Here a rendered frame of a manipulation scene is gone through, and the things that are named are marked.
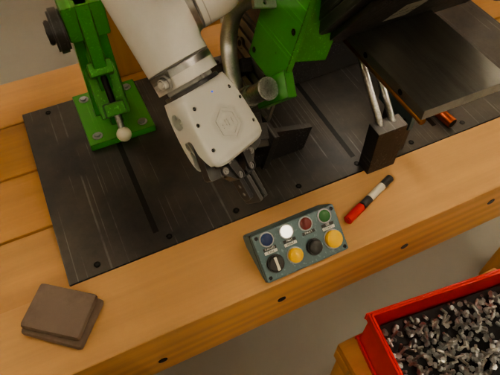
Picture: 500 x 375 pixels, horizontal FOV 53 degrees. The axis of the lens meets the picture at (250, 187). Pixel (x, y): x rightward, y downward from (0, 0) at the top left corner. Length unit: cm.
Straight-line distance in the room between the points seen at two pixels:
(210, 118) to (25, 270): 45
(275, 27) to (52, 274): 54
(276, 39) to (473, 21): 67
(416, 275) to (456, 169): 95
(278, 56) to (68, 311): 50
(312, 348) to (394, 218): 90
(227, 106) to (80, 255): 39
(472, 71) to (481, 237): 131
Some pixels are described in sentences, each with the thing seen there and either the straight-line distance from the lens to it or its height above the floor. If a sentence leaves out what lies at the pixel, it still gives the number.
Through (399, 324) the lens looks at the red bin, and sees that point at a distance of 85.
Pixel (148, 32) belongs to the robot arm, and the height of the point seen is 128.
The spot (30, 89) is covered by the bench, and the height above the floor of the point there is 88.
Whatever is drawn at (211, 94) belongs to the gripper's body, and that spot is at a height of 121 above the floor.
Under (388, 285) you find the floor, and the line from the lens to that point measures 187.
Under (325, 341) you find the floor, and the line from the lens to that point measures 175.
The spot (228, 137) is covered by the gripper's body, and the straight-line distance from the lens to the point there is 62.
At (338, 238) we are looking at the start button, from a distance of 82.
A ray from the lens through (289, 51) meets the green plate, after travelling 79.
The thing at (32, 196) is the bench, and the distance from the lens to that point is 101.
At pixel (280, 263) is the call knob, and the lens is 79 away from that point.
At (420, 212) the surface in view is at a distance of 93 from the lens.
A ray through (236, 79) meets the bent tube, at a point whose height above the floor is 104.
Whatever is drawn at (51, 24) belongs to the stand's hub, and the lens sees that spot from 89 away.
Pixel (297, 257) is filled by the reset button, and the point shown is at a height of 93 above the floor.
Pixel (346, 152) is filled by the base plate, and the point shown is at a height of 90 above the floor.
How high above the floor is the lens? 163
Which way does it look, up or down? 54 degrees down
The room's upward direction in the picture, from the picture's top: straight up
